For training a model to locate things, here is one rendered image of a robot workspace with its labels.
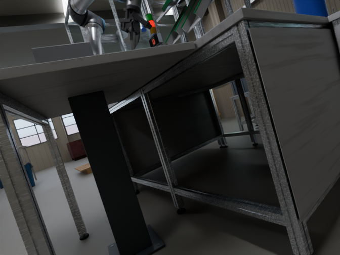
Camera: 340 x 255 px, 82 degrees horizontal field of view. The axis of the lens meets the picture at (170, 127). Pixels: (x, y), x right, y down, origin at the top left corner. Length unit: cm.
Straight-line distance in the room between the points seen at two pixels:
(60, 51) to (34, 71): 39
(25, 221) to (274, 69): 86
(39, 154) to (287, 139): 952
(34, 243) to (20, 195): 13
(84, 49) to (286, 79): 85
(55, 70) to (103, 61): 14
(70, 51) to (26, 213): 67
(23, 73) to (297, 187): 88
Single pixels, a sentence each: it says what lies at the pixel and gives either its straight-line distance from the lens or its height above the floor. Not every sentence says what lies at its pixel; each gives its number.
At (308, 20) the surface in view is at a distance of 113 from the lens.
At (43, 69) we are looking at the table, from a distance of 66.
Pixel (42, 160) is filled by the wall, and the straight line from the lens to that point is 982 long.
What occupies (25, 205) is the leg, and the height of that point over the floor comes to 50.
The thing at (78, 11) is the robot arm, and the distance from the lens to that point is 150.
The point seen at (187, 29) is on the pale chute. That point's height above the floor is 101.
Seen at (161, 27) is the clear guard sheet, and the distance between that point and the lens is 316.
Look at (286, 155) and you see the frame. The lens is 73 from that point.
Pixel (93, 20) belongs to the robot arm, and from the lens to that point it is 155.
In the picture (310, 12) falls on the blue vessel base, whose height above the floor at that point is 97.
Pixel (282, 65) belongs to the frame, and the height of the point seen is 67.
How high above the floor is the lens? 62
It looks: 3 degrees down
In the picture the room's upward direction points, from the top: 17 degrees counter-clockwise
